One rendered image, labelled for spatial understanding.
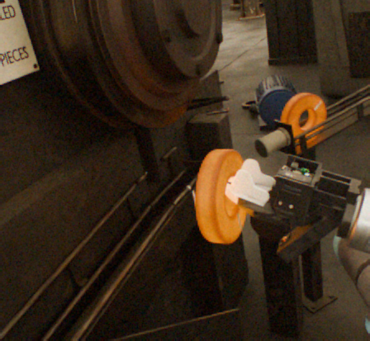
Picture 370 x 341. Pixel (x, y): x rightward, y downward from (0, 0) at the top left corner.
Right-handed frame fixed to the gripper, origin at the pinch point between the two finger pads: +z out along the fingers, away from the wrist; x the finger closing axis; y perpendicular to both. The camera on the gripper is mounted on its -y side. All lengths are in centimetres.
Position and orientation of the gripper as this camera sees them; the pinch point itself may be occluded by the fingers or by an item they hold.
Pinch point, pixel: (223, 186)
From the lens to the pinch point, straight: 69.5
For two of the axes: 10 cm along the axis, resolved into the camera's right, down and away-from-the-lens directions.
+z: -9.0, -2.8, 3.3
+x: -4.3, 4.6, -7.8
